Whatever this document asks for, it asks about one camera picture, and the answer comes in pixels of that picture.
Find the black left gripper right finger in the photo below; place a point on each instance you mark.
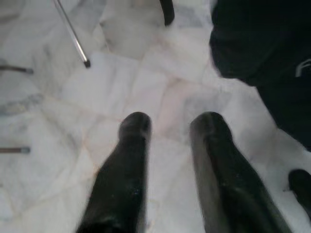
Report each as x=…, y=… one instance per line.
x=230, y=189

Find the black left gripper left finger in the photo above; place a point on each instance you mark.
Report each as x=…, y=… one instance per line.
x=121, y=182

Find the black shirt with white logo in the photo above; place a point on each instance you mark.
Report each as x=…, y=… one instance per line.
x=255, y=36

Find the silver metal clothes rack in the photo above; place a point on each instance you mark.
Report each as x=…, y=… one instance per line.
x=73, y=31

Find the black plastic hanger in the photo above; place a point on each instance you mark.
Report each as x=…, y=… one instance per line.
x=168, y=12

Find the dark metal table leg frame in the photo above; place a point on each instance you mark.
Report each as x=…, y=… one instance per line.
x=14, y=69

